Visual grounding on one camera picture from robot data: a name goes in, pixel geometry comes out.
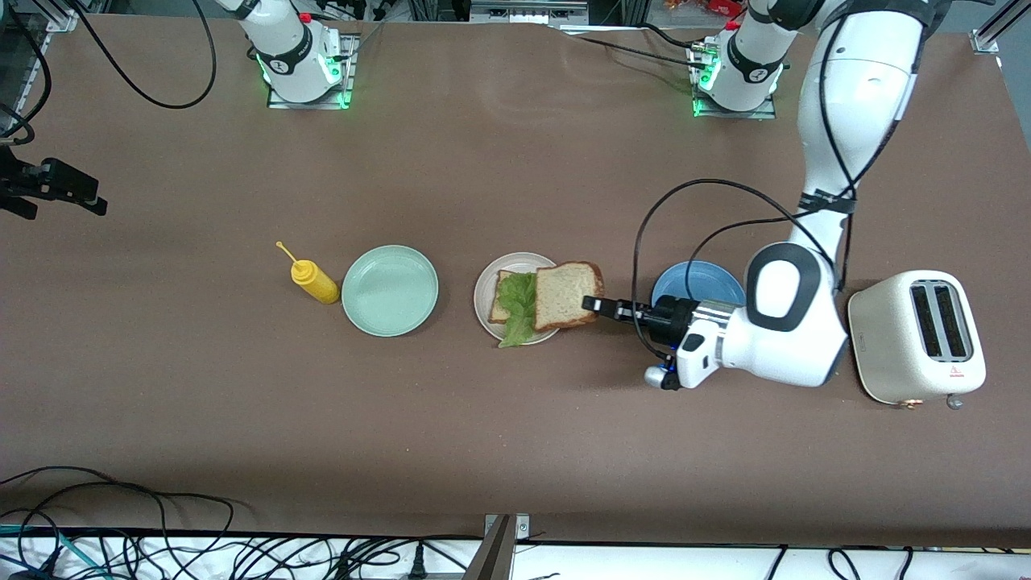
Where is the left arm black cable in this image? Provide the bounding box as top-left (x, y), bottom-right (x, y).
top-left (632, 0), bottom-right (927, 361)

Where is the mint green plate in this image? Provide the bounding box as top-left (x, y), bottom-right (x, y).
top-left (342, 245), bottom-right (440, 338)

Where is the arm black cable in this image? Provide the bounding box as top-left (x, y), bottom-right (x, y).
top-left (632, 0), bottom-right (927, 361)
top-left (0, 0), bottom-right (218, 147)

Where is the beige plate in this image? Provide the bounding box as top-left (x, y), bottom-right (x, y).
top-left (474, 252), bottom-right (565, 346)

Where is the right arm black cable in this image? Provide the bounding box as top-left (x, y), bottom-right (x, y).
top-left (0, 0), bottom-right (218, 147)

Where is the white two-slot toaster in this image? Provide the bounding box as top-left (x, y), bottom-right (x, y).
top-left (847, 270), bottom-right (988, 406)

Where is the left base black cable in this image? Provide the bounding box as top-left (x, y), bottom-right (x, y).
top-left (564, 23), bottom-right (714, 72)

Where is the teal cable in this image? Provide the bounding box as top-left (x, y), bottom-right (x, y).
top-left (0, 524), bottom-right (110, 579)

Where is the blue plate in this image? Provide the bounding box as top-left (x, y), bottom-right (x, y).
top-left (651, 260), bottom-right (747, 311)

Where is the brown bread slice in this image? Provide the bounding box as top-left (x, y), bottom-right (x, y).
top-left (488, 269), bottom-right (539, 325)
top-left (533, 260), bottom-right (605, 331)

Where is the black table-edge cable loop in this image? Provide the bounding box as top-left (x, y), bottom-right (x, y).
top-left (0, 466), bottom-right (236, 534)

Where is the aluminium frame profile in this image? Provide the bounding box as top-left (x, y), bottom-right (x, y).
top-left (971, 0), bottom-right (1031, 56)

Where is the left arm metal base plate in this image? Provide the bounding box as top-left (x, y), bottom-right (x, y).
top-left (691, 44), bottom-right (778, 120)

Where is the metal table clamp bracket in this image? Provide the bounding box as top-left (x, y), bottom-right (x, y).
top-left (463, 513), bottom-right (531, 580)

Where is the yellow mustard squeeze bottle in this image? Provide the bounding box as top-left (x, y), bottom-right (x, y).
top-left (275, 240), bottom-right (341, 305)

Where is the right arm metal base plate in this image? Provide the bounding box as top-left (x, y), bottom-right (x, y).
top-left (267, 32), bottom-right (357, 110)

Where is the green lettuce leaf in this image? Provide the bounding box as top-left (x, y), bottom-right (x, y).
top-left (497, 272), bottom-right (539, 349)

